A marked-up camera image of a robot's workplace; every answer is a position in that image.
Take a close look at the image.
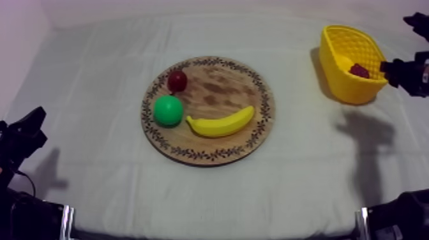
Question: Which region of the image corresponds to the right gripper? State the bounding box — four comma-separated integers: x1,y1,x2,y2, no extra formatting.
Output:
380,50,429,98

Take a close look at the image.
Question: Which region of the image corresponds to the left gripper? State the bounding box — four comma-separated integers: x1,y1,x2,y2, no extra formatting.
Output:
0,106,49,172

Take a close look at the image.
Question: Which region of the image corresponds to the yellow plastic basket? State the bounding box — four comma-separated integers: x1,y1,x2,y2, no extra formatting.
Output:
319,24,389,106

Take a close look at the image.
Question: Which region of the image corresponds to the round wooden board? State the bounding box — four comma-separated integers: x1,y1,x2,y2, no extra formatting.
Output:
140,56,276,167

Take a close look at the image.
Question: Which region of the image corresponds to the silver metal bar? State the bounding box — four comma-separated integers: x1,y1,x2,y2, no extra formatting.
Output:
60,204,75,240
355,207,370,240

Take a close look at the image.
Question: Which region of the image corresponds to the green toy pear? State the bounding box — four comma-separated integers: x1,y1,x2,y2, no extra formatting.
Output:
153,94,184,128

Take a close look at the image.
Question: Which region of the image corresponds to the small red fruit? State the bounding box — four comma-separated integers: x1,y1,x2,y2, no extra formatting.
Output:
167,70,188,95

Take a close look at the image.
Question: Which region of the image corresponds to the yellow toy banana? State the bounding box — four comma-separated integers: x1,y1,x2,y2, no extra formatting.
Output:
185,105,256,139

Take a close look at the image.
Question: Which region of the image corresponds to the black cable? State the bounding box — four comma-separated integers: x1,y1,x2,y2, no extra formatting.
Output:
13,169,37,198

